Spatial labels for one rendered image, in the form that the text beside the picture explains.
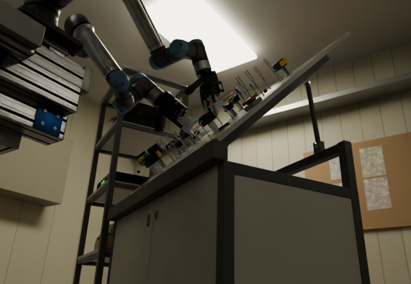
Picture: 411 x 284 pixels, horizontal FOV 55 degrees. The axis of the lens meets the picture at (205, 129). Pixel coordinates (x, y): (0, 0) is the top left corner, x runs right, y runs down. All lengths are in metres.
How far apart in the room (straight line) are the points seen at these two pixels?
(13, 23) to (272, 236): 0.96
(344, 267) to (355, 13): 2.94
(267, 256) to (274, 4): 2.87
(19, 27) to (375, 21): 3.52
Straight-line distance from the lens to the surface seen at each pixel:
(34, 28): 1.20
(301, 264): 1.36
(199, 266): 1.31
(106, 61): 1.62
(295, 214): 1.38
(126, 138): 2.81
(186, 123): 1.60
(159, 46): 1.78
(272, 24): 4.02
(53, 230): 4.90
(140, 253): 1.82
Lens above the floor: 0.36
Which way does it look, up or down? 25 degrees up
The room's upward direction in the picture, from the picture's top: 2 degrees clockwise
